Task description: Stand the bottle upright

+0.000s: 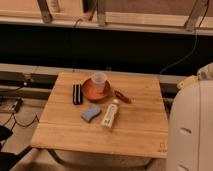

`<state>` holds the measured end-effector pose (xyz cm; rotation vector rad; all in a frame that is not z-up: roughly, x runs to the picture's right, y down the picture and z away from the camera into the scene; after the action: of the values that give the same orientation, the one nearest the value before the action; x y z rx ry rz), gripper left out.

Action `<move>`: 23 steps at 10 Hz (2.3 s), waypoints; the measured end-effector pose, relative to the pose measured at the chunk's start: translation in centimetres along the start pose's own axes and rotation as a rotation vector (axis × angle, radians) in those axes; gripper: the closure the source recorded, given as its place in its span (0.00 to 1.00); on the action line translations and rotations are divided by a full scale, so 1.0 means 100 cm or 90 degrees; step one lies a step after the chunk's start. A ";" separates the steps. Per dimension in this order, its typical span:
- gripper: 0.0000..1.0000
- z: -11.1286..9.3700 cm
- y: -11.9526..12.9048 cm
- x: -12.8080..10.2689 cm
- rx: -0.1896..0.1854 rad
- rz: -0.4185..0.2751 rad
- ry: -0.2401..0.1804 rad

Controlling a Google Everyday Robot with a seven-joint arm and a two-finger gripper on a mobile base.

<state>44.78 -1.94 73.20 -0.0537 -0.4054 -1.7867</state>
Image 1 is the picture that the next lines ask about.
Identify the white plastic bottle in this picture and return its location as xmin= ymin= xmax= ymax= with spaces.
xmin=102 ymin=99 xmax=119 ymax=128

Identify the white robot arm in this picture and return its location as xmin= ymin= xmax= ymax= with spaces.
xmin=166 ymin=62 xmax=213 ymax=171

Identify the clear plastic cup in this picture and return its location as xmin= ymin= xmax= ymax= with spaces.
xmin=91 ymin=72 xmax=107 ymax=93

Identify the small red-brown object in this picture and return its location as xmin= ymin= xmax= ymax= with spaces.
xmin=114 ymin=90 xmax=131 ymax=104

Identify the orange-brown bowl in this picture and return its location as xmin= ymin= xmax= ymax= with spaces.
xmin=82 ymin=79 xmax=111 ymax=101

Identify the blue sponge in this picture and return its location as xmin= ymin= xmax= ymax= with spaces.
xmin=81 ymin=104 xmax=101 ymax=122

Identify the black rectangular block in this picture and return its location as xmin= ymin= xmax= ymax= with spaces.
xmin=73 ymin=84 xmax=83 ymax=105

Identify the wooden table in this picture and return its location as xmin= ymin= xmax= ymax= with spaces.
xmin=31 ymin=72 xmax=168 ymax=158

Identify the black power adapter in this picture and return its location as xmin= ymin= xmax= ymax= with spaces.
xmin=12 ymin=98 xmax=23 ymax=113

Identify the black object bottom left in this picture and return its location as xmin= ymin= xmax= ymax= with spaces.
xmin=0 ymin=124 xmax=34 ymax=171

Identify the black floor cable left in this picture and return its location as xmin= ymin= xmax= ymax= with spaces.
xmin=0 ymin=111 xmax=41 ymax=129

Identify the hanging thin cable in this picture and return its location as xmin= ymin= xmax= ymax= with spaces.
xmin=158 ymin=0 xmax=212 ymax=76

